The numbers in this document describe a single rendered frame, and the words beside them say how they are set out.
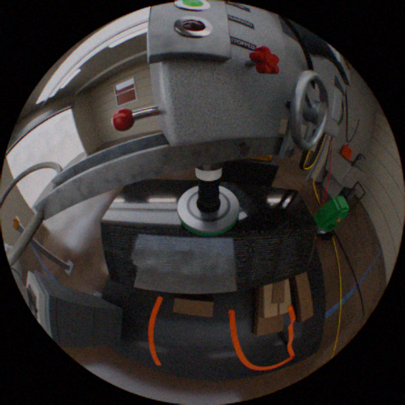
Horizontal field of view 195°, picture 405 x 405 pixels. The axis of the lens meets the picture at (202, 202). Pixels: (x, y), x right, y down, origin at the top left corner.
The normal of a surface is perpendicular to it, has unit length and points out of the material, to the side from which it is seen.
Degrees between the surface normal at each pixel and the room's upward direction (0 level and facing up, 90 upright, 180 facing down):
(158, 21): 90
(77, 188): 90
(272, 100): 90
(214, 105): 90
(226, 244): 45
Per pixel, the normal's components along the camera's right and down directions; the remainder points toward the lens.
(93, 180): 0.38, 0.67
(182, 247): -0.05, 0.03
